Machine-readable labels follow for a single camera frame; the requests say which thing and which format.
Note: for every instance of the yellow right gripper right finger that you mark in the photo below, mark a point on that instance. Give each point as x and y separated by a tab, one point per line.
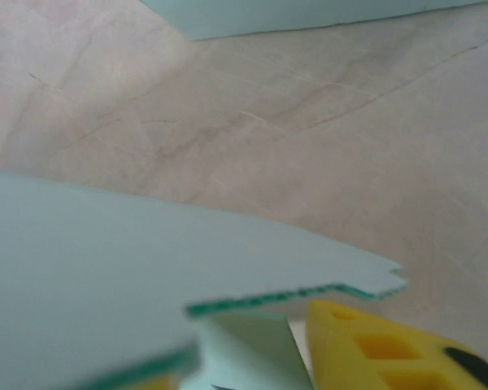
349	357

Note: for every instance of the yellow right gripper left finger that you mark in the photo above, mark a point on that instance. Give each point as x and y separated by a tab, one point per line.
168	382

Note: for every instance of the light blue paper box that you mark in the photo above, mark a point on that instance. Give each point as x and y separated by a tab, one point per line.
105	264
268	16

